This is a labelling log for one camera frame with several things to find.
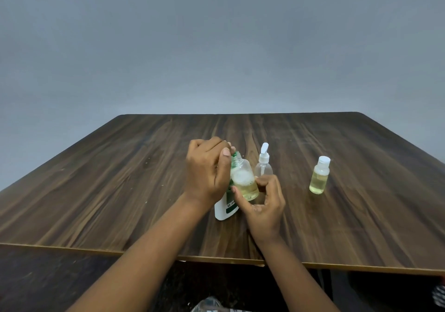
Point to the person's right hand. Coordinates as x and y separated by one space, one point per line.
266 214

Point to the person's left hand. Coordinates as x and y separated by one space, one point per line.
203 176

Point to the person's right thumb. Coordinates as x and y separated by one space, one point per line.
243 200

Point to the person's left thumb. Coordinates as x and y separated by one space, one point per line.
223 169

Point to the green bottle cap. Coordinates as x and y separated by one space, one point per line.
237 155

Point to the clear bottle with yellow liquid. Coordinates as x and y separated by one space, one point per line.
245 179

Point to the person's left forearm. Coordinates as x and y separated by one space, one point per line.
146 259

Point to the person's right forearm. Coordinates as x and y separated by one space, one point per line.
295 277

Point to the white bottle with green label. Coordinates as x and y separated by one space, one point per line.
226 211

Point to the clear spray bottle white pump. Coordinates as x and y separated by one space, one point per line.
263 164

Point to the small white-capped yellow liquid bottle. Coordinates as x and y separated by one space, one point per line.
320 178

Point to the clear plastic bag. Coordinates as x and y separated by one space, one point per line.
215 304

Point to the striped cloth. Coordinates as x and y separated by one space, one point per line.
439 295

